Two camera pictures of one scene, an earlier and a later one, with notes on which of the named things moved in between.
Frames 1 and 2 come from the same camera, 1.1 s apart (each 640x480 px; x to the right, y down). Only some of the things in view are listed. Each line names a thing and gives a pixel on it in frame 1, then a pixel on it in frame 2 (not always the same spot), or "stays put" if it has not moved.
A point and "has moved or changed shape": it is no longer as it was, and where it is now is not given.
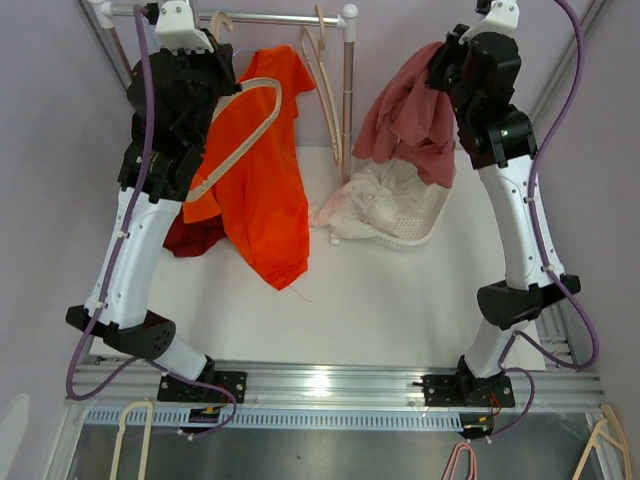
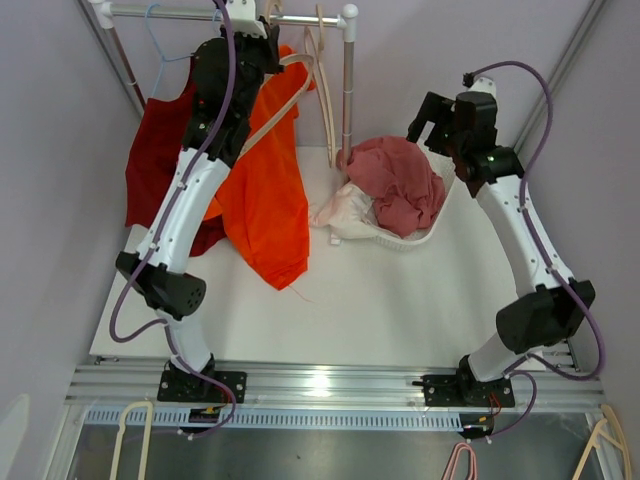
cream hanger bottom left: [146, 439] stays put
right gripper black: [451, 48] → [436, 110]
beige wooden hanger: [195, 188] has moved or changed shape
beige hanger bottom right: [595, 442] stays put
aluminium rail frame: [566, 375] stays put
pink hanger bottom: [472, 469] stays put
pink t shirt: [405, 115] → [394, 173]
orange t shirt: [264, 200] stays put
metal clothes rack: [102, 13] stays put
